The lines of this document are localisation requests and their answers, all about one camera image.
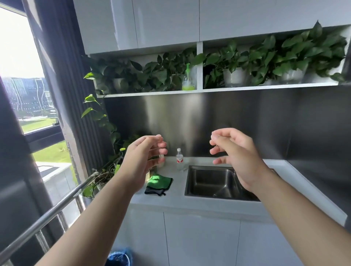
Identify person's right hand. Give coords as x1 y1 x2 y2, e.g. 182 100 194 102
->
210 128 272 194

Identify person's left hand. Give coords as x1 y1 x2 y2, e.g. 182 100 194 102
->
117 134 168 194

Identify person's left forearm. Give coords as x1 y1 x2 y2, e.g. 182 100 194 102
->
34 168 145 266

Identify person's right forearm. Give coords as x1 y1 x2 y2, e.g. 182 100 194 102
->
251 169 351 266

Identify green and black cloth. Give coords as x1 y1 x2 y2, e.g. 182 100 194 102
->
144 173 174 197

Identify stainless steel sink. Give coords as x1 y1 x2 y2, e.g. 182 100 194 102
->
184 165 278 203

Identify bushy pothos in white pot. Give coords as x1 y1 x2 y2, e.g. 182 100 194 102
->
204 35 277 88

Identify green spray bottle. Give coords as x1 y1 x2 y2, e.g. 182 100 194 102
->
182 64 196 91

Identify trailing pothos in white pot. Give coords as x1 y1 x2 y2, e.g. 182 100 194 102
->
81 47 207 155

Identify small potted plant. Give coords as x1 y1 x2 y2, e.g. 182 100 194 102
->
81 134 154 198

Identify white open shelf unit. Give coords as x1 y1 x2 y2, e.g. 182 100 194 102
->
90 24 351 98

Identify white base cabinet door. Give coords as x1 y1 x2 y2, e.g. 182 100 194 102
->
236 220 312 266
164 212 242 266
116 208 165 266

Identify tall pothos in white pot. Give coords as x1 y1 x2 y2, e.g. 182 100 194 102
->
271 20 348 85

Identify blue trash bag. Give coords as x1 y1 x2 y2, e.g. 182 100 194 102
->
105 248 134 266

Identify narrow glossy white cabinet door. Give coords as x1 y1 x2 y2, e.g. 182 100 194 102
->
73 0 138 54

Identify wide glossy white cabinet door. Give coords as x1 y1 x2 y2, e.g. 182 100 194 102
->
199 0 351 42

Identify dark grey curtain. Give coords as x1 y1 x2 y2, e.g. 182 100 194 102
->
0 77 67 266

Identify black window frame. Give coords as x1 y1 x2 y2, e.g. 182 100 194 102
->
0 0 65 154

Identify metal rail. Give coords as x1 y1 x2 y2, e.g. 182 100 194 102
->
0 171 100 264

